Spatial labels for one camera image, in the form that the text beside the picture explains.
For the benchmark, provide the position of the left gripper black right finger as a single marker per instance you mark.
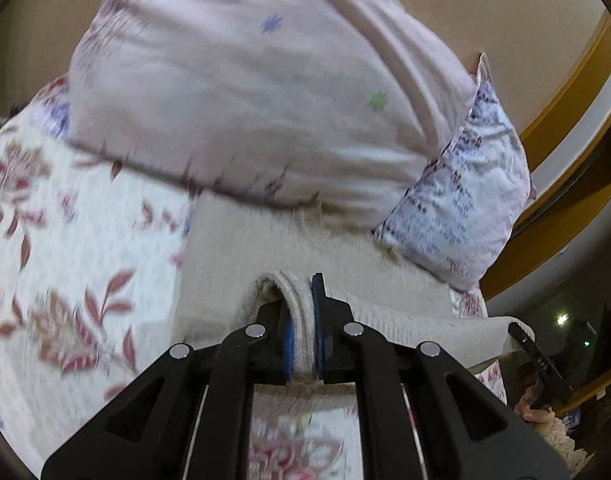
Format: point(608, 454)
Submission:
point(423, 415)

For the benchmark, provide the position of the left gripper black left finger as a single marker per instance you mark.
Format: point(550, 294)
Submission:
point(187, 416)

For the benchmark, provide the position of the beige cable-knit sweater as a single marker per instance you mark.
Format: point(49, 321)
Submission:
point(238, 257)

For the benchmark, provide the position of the beige fuzzy sleeve forearm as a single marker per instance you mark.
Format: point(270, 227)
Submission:
point(554, 432)

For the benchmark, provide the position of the person's right hand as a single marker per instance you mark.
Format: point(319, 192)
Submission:
point(541, 420)

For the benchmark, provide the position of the lavender tree print pillow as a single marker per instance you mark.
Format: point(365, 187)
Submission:
point(456, 220)

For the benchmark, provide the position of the floral white bedsheet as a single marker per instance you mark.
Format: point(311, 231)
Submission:
point(91, 258)

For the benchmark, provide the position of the pink plain pillow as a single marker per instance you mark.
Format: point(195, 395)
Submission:
point(285, 102)

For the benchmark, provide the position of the wooden headboard frame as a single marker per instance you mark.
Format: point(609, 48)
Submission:
point(563, 145)

